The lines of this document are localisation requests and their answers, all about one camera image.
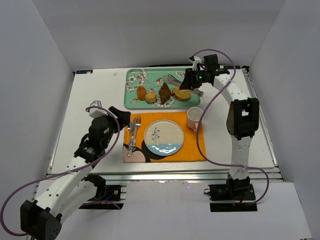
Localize blue black label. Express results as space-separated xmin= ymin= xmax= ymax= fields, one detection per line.
xmin=75 ymin=69 xmax=93 ymax=75
xmin=223 ymin=65 xmax=241 ymax=70

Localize sliced bread loaf piece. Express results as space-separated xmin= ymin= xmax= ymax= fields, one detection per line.
xmin=171 ymin=86 xmax=191 ymax=102

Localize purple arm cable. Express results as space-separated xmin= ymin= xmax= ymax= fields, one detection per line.
xmin=191 ymin=48 xmax=270 ymax=206
xmin=0 ymin=106 xmax=121 ymax=237

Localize white blue ceramic plate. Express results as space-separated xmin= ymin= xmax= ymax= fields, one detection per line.
xmin=143 ymin=119 xmax=185 ymax=157

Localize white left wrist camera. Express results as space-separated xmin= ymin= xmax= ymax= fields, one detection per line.
xmin=86 ymin=100 xmax=106 ymax=119

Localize orange cloth placemat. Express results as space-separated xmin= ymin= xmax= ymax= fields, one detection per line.
xmin=122 ymin=112 xmax=206 ymax=163

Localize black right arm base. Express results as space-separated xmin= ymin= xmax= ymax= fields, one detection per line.
xmin=203 ymin=184 xmax=258 ymax=213

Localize blue black left label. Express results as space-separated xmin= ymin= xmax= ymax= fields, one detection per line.
xmin=75 ymin=69 xmax=93 ymax=75

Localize round pale bun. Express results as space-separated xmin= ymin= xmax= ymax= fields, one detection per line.
xmin=145 ymin=91 xmax=157 ymax=104

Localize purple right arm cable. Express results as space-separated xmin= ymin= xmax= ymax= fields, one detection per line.
xmin=191 ymin=48 xmax=270 ymax=206

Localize metal serving tongs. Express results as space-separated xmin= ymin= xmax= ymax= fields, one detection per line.
xmin=162 ymin=74 xmax=204 ymax=97

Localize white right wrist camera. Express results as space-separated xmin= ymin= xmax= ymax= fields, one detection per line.
xmin=189 ymin=56 xmax=202 ymax=69

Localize silver spoon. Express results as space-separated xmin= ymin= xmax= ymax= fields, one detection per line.
xmin=127 ymin=122 xmax=135 ymax=157

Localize pink mug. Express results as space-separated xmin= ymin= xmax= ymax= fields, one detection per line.
xmin=186 ymin=106 xmax=203 ymax=132

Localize silver fork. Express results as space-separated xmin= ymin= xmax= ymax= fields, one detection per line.
xmin=133 ymin=115 xmax=142 ymax=150

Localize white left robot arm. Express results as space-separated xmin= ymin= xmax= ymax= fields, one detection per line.
xmin=20 ymin=106 xmax=131 ymax=240

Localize silver knife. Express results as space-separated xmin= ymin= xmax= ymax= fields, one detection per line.
xmin=127 ymin=118 xmax=137 ymax=157

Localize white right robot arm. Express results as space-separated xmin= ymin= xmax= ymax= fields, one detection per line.
xmin=179 ymin=54 xmax=260 ymax=190

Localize golden oval bread roll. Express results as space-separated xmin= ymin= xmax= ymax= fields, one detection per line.
xmin=136 ymin=86 xmax=147 ymax=101

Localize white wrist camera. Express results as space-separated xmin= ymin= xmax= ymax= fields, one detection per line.
xmin=189 ymin=56 xmax=202 ymax=69
xmin=86 ymin=100 xmax=106 ymax=119

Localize blue black right label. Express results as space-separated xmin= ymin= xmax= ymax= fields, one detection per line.
xmin=223 ymin=65 xmax=241 ymax=70

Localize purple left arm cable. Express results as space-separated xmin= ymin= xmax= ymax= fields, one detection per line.
xmin=0 ymin=106 xmax=121 ymax=237

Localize dark brown croissant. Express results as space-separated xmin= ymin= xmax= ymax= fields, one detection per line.
xmin=158 ymin=83 xmax=171 ymax=105

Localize green floral tray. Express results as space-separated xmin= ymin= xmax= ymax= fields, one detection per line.
xmin=123 ymin=67 xmax=201 ymax=110

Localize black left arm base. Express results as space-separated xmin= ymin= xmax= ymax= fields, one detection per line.
xmin=80 ymin=185 xmax=127 ymax=210

